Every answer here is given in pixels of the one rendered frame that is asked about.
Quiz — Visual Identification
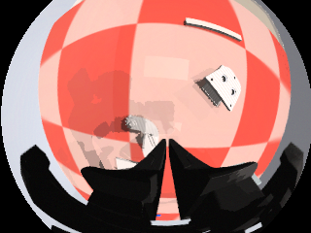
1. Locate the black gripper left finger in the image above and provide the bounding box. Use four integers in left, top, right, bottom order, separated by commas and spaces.
81, 139, 167, 221

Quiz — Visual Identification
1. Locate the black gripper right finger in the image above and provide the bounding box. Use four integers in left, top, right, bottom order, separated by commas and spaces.
168, 139, 259, 220

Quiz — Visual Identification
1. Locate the white plate with two holes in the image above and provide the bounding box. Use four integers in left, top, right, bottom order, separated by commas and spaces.
203, 67, 241, 112

